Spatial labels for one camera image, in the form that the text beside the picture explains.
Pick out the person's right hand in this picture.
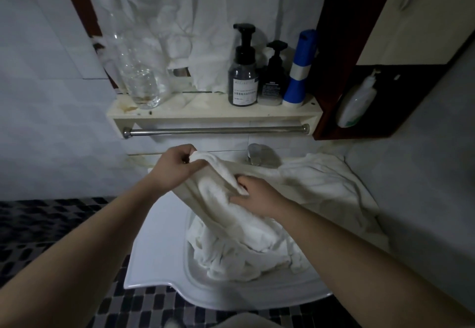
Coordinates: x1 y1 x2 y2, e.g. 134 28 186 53
229 175 288 219

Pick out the person's left hand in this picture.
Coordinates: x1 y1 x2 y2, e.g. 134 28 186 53
147 144 206 194

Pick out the white towel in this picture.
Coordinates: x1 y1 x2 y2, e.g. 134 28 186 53
174 150 390 282

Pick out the person's right forearm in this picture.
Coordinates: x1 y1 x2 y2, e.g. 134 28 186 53
270 201 475 328

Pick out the person's left forearm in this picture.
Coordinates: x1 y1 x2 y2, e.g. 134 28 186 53
0 180 175 328

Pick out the chrome faucet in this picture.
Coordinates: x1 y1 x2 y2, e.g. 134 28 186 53
246 143 283 169

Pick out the steel towel bar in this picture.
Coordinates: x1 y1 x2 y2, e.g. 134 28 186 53
123 124 310 139

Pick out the grey pump bottle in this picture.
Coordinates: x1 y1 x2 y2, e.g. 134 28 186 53
227 23 259 107

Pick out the clear plastic bottle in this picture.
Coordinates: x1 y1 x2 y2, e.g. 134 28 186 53
99 0 168 109

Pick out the black pump bottle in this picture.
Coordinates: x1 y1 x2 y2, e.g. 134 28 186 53
257 40 289 106

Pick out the white ceramic sink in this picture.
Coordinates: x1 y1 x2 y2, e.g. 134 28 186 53
123 168 333 311

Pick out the blue and white can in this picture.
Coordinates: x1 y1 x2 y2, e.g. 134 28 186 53
283 29 318 108

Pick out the mirror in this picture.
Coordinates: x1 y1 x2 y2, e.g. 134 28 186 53
56 0 333 94

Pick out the white and green pump bottle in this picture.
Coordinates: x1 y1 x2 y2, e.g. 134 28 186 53
336 69 381 128

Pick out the dark wooden cabinet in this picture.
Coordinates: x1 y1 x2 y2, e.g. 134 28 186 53
312 0 475 141

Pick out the cream wall shelf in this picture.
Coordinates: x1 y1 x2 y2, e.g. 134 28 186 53
106 90 323 140

